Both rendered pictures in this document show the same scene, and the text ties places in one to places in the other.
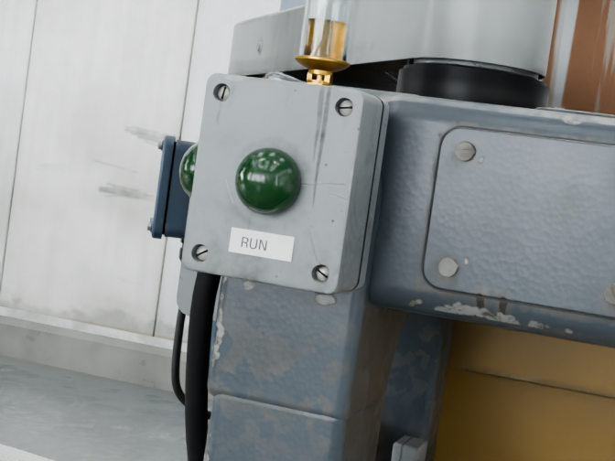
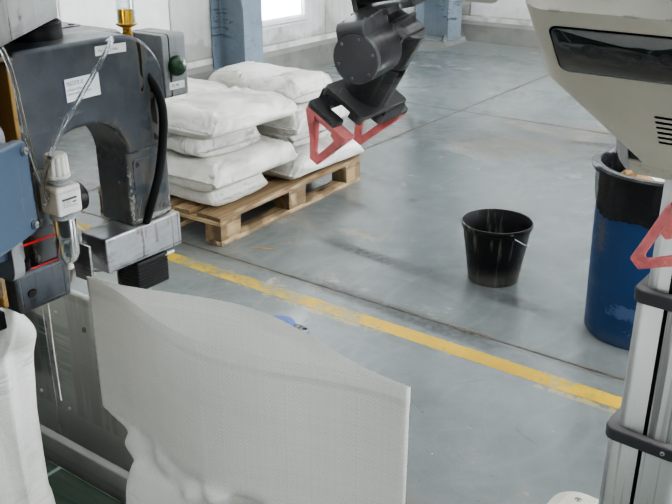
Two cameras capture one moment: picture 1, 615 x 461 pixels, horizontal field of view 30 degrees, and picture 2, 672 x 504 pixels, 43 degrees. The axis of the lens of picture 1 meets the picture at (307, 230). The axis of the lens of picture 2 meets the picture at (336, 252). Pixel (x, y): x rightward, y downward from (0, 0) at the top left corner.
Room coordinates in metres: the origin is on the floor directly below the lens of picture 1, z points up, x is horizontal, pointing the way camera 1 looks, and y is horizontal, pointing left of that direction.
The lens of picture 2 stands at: (1.64, 0.64, 1.51)
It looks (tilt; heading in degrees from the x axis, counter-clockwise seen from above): 23 degrees down; 197
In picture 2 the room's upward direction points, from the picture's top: straight up
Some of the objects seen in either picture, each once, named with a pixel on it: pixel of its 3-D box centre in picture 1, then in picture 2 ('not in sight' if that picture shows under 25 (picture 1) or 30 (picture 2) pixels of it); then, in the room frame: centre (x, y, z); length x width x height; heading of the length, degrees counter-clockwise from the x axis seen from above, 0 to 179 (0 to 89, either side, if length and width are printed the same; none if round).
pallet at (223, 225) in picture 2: not in sight; (236, 183); (-2.35, -1.18, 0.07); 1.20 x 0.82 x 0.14; 164
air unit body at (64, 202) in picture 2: not in sight; (64, 210); (0.78, 0.00, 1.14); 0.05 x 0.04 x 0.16; 162
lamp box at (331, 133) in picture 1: (287, 183); (157, 62); (0.53, 0.01, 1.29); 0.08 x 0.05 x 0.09; 72
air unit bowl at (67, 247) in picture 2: not in sight; (66, 238); (0.79, 0.01, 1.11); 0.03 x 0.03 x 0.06
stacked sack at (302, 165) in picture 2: not in sight; (302, 152); (-2.59, -0.88, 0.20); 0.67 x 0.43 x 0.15; 162
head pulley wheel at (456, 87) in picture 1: (471, 96); (26, 30); (0.69, -0.09, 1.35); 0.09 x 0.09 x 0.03
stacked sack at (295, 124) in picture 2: not in sight; (299, 110); (-2.58, -0.90, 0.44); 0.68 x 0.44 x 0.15; 162
